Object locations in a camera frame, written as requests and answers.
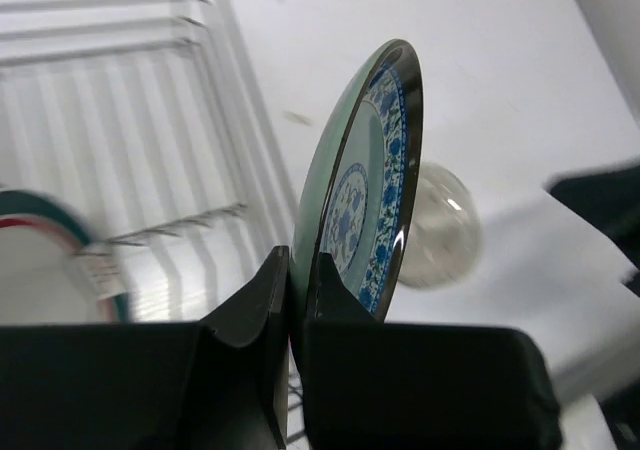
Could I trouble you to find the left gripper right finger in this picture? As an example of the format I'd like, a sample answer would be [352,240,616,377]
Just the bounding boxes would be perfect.
[303,253,376,323]

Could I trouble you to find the clear glass plate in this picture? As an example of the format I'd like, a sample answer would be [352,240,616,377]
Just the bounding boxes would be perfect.
[399,162,482,288]

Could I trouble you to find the wire dish rack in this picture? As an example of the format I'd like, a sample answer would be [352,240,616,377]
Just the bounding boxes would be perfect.
[0,0,306,441]

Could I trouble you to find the blue floral plate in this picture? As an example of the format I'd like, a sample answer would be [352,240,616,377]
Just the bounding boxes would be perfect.
[290,39,423,320]

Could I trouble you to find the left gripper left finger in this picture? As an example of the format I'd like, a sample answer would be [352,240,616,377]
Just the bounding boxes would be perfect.
[199,246,289,348]

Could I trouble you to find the white plate teal rim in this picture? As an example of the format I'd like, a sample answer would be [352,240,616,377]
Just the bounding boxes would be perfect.
[1,188,131,322]

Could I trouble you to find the white plate orange sunburst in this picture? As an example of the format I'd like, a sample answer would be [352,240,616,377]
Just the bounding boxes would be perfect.
[1,227,103,326]

